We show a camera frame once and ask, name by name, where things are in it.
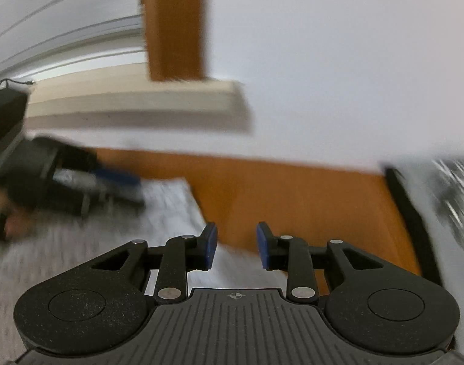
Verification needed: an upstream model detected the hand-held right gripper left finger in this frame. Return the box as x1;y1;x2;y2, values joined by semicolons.
91;224;218;305

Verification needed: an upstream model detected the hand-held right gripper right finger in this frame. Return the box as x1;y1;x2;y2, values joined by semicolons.
256;221;385;305

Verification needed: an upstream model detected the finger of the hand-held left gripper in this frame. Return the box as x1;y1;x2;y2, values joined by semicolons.
80;184;147;219
91;160;142;191

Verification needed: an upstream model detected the white checker print garment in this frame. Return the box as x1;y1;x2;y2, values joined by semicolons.
0;180;293;354

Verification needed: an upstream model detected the person's left hand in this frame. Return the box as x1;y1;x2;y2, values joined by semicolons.
0;186;43;242

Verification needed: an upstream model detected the beige window sill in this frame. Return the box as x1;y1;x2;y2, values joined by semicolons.
25;80;242;120

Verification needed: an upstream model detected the black cloth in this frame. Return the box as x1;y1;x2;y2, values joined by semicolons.
384;165;445;287

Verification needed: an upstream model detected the white window blind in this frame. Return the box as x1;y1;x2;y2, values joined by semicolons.
0;0;149;80

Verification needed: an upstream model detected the grey printed sweatshirt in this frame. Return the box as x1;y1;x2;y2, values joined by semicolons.
401;155;464;297

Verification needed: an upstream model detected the wooden window frame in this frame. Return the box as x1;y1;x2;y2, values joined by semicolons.
141;0;212;82

